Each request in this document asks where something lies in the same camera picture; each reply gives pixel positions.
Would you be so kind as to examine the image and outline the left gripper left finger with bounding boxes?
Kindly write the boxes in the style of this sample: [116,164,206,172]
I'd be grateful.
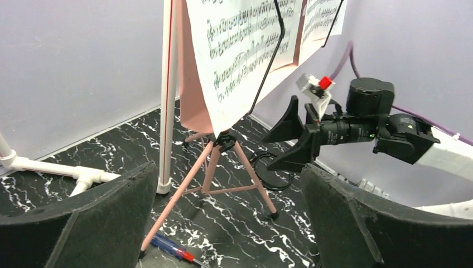
[1,161,158,267]

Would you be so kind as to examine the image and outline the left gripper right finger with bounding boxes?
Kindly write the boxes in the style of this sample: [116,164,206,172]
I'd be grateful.
[300,164,472,267]

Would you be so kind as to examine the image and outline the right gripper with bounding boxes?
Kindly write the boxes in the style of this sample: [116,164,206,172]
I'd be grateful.
[262,95,322,173]

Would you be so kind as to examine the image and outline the pink music stand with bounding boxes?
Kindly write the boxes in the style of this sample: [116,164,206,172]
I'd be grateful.
[141,1,301,253]

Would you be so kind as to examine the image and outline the sheet music page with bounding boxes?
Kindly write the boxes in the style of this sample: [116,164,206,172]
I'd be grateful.
[186,1,302,134]
[298,0,347,65]

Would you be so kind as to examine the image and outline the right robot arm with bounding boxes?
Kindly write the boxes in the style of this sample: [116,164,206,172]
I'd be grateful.
[263,75,472,180]

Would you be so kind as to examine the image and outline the blue red screwdriver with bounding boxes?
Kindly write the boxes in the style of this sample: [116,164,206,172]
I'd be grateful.
[151,233,210,268]

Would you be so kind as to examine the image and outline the black coiled cable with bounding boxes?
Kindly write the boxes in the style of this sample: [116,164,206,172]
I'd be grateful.
[249,151,296,192]

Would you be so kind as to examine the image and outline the white PVC pipe frame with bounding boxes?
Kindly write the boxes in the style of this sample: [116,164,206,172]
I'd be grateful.
[1,1,178,196]

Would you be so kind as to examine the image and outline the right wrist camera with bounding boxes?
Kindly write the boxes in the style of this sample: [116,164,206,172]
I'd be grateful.
[296,74,335,121]

